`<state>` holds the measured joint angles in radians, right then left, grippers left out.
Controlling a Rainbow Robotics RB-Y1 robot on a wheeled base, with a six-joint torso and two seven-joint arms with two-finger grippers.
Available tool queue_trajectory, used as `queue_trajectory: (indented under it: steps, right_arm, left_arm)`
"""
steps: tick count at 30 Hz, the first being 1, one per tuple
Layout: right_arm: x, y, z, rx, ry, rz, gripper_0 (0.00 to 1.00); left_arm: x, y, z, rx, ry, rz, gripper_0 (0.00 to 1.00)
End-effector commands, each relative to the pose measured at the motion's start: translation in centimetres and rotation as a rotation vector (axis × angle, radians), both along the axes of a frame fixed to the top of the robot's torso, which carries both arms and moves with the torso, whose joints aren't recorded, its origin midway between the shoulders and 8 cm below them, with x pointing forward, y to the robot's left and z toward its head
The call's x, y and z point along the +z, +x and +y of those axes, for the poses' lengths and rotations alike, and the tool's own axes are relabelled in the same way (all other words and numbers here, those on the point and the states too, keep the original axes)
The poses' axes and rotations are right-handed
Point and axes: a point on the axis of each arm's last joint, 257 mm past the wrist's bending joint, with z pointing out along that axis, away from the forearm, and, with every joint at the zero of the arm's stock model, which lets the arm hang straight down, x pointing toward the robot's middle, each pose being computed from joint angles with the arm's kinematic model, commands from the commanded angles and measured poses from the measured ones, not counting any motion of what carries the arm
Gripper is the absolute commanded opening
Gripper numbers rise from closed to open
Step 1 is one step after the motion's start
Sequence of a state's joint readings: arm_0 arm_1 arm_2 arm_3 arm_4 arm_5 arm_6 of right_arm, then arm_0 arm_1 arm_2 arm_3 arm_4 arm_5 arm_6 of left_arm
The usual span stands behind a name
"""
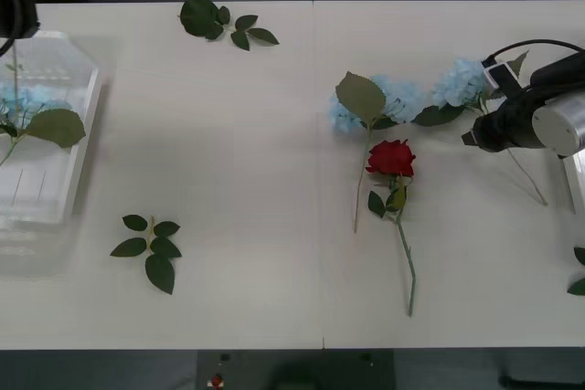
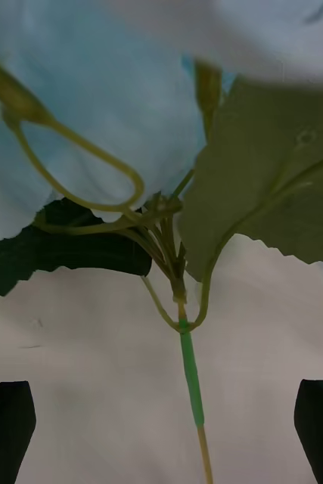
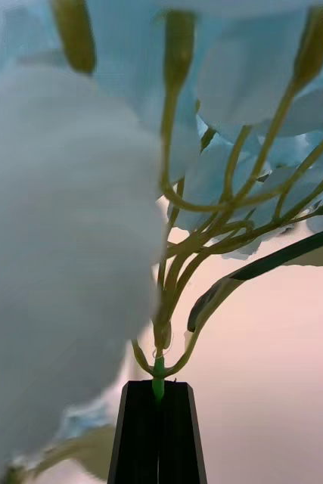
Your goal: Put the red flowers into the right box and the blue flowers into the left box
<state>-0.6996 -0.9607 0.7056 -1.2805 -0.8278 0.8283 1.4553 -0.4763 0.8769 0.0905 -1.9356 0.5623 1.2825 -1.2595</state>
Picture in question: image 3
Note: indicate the pale blue artificial flower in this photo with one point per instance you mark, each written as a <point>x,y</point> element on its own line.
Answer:
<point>244,94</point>

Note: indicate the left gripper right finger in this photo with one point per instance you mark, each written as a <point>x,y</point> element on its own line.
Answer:
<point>180,435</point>

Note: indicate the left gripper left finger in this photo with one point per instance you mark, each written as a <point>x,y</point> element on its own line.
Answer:
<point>136,435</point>

